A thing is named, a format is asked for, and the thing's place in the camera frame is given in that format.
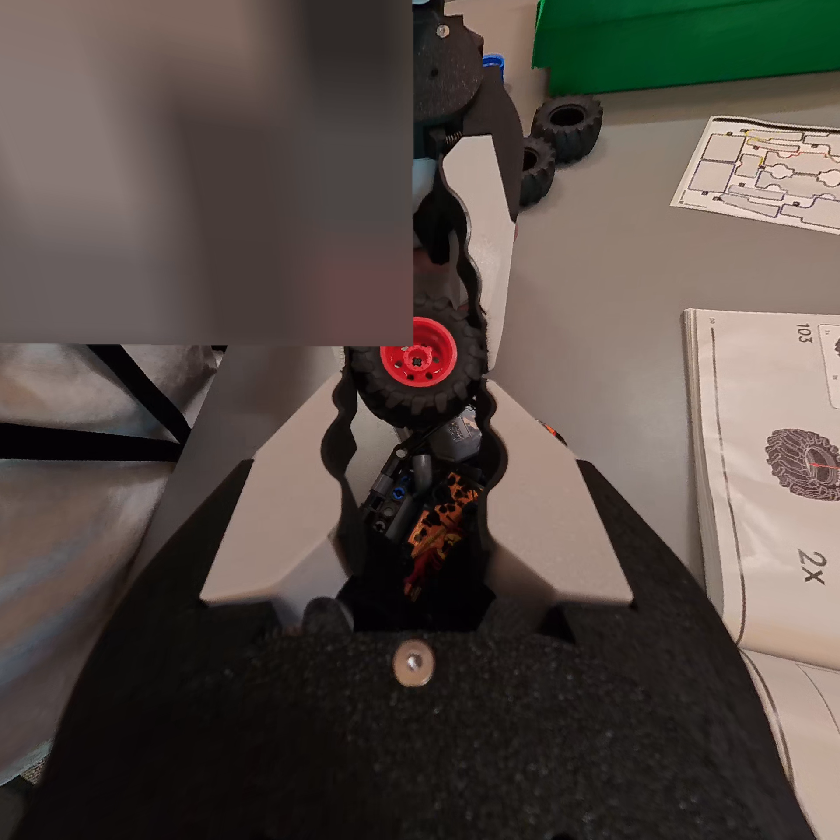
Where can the lego instruction booklet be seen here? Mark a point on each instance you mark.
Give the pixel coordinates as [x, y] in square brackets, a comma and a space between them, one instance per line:
[761, 394]

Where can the blue lego wheel rim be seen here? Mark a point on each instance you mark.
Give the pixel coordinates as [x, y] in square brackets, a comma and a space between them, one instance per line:
[493, 67]

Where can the sticker sheet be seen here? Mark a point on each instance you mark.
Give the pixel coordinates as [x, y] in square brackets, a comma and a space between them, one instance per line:
[754, 177]

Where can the black tyre red rim wheel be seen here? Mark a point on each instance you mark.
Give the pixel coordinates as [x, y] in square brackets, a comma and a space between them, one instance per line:
[420, 400]

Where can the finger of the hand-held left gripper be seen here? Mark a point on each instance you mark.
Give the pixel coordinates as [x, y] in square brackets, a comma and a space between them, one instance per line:
[492, 229]

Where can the person's left hand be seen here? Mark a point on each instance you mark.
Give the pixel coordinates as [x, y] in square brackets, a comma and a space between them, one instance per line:
[439, 285]

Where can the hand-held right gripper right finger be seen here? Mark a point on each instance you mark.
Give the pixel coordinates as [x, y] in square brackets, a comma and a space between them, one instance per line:
[564, 525]

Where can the lego monster truck model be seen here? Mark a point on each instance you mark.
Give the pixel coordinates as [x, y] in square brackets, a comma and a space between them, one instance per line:
[433, 518]

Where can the green plastic bin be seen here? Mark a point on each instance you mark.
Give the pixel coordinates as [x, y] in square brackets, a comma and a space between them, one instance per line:
[689, 39]

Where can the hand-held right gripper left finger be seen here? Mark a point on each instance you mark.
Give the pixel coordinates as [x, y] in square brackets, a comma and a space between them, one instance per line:
[269, 518]

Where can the black rubber tyre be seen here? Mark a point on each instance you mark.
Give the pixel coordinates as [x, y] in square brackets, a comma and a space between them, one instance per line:
[538, 170]
[568, 128]

